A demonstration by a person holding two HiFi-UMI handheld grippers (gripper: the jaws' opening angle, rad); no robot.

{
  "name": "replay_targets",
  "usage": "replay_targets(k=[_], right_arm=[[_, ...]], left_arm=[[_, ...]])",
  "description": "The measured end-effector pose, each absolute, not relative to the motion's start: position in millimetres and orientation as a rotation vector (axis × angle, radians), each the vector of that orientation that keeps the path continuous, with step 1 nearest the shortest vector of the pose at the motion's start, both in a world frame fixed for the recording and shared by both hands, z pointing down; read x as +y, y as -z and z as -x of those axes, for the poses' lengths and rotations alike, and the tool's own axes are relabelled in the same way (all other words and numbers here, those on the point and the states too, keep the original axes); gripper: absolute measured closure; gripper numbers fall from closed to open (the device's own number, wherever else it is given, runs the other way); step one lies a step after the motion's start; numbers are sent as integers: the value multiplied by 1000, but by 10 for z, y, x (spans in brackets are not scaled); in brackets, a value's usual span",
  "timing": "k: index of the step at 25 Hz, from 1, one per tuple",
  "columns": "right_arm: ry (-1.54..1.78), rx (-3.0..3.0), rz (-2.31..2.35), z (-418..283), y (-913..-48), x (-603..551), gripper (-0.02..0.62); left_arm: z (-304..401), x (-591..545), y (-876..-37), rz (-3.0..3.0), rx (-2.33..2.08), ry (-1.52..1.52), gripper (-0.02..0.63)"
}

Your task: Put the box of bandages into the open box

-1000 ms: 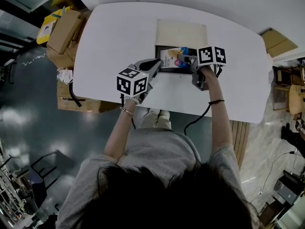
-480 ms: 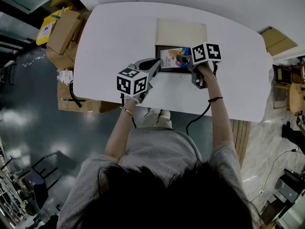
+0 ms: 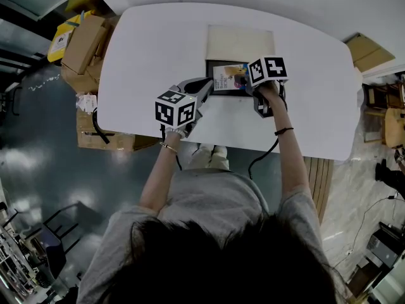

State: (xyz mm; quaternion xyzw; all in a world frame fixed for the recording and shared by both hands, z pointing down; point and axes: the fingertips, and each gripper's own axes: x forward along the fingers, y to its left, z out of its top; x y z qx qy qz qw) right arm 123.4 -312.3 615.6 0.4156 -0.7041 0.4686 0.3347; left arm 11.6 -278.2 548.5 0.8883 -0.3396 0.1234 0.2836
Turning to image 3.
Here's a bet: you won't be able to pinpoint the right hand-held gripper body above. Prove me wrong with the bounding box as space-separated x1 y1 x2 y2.
245 55 290 119

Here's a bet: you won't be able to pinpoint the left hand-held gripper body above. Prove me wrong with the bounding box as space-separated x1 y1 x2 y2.
154 77 213 139

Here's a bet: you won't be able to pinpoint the colourful box of bandages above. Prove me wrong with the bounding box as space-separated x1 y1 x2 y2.
212 63 251 91

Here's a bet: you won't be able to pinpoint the black box beige lid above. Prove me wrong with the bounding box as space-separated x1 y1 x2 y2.
205 24 276 99

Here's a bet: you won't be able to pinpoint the person's left forearm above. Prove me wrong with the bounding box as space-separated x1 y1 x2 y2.
138 136 182 217

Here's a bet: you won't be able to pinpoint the person's right forearm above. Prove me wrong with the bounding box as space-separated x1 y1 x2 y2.
270 99 314 204

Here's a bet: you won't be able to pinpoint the flat brown cardboard box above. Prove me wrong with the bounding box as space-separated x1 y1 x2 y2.
76 106 161 153

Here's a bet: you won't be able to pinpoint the tall brown cardboard box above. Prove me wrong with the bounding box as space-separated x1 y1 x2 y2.
60 14 111 76

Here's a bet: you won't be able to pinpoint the person's left hand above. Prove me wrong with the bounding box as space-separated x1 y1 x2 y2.
164 126 187 141

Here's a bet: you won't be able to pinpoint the person's right hand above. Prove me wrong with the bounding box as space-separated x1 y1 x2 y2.
256 83 283 108

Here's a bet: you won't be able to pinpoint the beige trousers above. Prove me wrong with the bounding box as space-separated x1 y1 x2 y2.
182 143 230 172

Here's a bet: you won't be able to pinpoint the white paper packet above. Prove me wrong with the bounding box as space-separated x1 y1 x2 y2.
75 94 98 114

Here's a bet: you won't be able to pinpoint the grey t-shirt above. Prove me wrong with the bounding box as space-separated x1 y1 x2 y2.
75 168 351 304

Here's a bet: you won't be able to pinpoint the folded cardboard sheet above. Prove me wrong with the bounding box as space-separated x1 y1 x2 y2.
344 32 397 73

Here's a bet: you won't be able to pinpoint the wooden slat panel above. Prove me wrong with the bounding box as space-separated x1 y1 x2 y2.
302 156 335 225

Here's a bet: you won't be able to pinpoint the wooden chair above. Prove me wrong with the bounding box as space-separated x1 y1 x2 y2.
361 80 405 149

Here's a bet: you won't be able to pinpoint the yellow bag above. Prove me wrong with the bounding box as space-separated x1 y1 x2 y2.
47 9 96 64

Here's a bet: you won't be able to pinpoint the black bag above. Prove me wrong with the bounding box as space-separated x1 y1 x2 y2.
374 158 405 196

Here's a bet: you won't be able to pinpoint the black metal chair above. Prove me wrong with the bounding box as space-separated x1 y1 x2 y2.
24 201 84 281

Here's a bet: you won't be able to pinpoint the grey equipment case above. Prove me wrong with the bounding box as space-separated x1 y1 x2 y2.
347 221 405 304

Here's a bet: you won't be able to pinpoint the cluttered storage shelf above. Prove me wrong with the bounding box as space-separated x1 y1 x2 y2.
0 201 61 304

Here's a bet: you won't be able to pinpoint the thin metal bracelet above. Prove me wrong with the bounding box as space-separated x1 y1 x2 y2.
159 141 178 154

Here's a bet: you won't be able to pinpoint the black strap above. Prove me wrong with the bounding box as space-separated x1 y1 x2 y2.
90 106 115 145

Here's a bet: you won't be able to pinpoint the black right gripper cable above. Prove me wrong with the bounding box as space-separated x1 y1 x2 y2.
247 137 280 181

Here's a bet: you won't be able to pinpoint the thin black floor cable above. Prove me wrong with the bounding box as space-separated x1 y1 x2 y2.
328 194 405 269

